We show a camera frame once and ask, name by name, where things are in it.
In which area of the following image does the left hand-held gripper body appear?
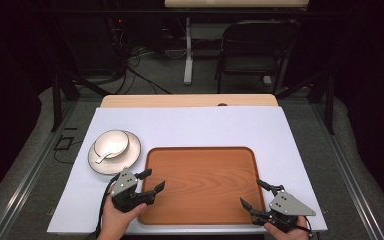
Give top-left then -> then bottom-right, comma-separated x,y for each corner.
110,167 -> 156,214

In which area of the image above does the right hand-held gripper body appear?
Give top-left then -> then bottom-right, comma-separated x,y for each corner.
250,190 -> 317,233

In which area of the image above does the person's right hand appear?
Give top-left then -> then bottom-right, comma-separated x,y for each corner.
263,215 -> 311,240

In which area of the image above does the person's left hand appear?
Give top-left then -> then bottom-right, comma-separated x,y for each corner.
96,190 -> 148,240

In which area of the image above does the white plate with dark rim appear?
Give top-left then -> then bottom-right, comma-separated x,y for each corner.
87,130 -> 143,176

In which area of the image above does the white ceramic spoon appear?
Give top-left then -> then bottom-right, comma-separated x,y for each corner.
94,143 -> 127,165

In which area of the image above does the white bowl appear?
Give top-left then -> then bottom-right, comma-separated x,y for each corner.
93,129 -> 131,160

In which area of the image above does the brown wooden tray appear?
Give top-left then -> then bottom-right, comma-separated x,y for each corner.
138,146 -> 267,226

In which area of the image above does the white table sheet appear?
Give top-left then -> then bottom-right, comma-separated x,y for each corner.
46,106 -> 329,235

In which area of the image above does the light wooden table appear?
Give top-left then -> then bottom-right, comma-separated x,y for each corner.
99,93 -> 279,109

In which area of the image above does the white desk leg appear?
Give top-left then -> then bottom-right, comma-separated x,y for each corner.
183,17 -> 195,86

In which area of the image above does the black folding chair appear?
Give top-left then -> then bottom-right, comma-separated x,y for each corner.
215,19 -> 299,95

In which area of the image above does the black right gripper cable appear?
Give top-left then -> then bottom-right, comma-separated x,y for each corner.
295,215 -> 315,235

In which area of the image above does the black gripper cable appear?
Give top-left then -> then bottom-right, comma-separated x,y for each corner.
295,215 -> 315,235
93,173 -> 121,239

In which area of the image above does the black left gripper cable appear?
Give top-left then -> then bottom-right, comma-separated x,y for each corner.
93,173 -> 121,239

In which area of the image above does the aluminium floor rail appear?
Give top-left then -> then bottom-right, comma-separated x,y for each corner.
310,99 -> 384,240
0,99 -> 78,240

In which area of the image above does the bundle of floor cables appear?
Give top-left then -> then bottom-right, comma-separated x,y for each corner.
108,16 -> 174,96

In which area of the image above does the black metal frame stand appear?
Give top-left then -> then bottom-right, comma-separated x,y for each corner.
274,70 -> 336,136
50,68 -> 112,133

